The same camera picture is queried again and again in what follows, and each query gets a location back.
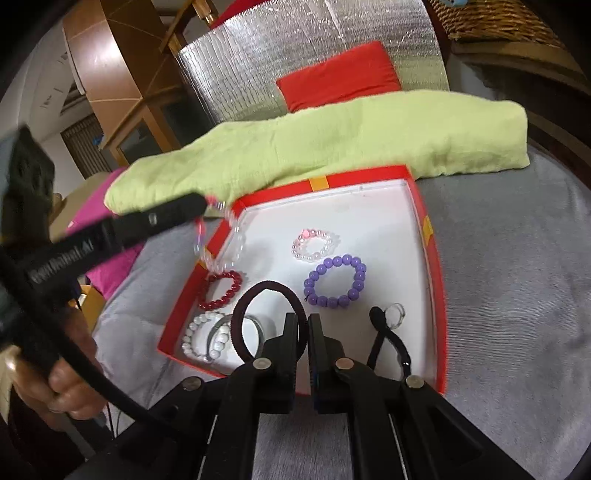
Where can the wicker basket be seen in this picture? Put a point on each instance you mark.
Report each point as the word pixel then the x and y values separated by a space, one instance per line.
pixel 498 23

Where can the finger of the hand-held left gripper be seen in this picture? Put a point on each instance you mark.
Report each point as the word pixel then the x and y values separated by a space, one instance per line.
pixel 161 218

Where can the red shallow box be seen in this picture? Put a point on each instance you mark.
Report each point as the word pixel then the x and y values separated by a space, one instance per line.
pixel 369 217

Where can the magenta cushion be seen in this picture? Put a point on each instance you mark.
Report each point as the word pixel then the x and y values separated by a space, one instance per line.
pixel 113 277

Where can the person's left hand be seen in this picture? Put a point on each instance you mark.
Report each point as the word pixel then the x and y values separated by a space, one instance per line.
pixel 69 385

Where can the red cushion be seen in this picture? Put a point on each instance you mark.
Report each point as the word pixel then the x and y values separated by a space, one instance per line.
pixel 341 76

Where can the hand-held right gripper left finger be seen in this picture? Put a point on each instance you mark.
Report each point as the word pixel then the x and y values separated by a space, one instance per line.
pixel 291 339

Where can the light green blanket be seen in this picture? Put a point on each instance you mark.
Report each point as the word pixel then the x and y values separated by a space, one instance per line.
pixel 323 138

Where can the wooden cabinet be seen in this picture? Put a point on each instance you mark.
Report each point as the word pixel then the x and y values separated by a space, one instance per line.
pixel 138 129

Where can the silver foil insulation mat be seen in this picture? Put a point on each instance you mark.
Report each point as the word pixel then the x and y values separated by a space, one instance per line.
pixel 258 55

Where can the silver bangle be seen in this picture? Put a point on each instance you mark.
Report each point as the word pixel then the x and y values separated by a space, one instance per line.
pixel 221 320

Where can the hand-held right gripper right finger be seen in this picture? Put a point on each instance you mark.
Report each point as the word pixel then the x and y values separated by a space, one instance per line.
pixel 319 350

